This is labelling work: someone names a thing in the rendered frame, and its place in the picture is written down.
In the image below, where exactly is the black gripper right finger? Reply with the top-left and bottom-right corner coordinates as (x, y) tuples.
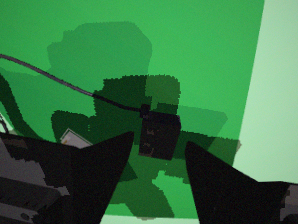
(185, 141), (298, 224)

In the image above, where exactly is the green circuit board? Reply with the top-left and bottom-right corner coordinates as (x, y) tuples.
(0, 0), (265, 219)

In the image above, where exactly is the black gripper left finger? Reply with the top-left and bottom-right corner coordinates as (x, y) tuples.
(0, 131), (134, 224)

